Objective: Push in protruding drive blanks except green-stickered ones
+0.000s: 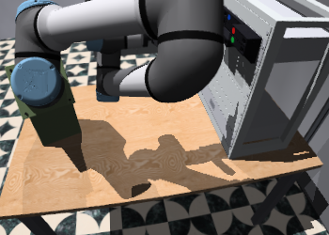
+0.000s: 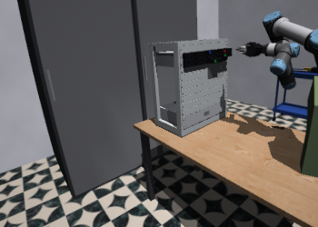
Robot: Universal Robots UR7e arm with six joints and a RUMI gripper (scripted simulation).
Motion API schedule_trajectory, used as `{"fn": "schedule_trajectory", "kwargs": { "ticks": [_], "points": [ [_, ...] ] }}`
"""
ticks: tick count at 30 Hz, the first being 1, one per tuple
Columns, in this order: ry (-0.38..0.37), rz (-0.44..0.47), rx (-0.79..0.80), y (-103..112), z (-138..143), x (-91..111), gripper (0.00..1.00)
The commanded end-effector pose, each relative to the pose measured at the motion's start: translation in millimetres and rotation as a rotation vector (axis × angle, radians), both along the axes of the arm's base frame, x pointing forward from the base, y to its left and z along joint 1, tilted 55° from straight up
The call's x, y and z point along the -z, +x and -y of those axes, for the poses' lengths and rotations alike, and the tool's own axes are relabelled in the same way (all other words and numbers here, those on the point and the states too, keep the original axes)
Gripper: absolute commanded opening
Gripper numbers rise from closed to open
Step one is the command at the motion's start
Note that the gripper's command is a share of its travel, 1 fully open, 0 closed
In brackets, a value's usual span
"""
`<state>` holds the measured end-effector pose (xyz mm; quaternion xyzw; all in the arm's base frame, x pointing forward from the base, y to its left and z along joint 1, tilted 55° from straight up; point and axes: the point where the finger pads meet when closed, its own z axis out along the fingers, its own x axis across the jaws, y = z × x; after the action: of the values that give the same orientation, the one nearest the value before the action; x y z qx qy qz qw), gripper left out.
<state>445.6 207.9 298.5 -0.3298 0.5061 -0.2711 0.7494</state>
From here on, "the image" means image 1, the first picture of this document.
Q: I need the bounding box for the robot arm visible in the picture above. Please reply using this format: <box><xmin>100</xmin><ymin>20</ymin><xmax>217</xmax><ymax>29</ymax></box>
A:
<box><xmin>10</xmin><ymin>0</ymin><xmax>224</xmax><ymax>108</ymax></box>

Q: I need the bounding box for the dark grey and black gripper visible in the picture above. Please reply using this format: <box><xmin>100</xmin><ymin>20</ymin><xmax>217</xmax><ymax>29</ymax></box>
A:
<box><xmin>143</xmin><ymin>34</ymin><xmax>151</xmax><ymax>47</ymax></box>

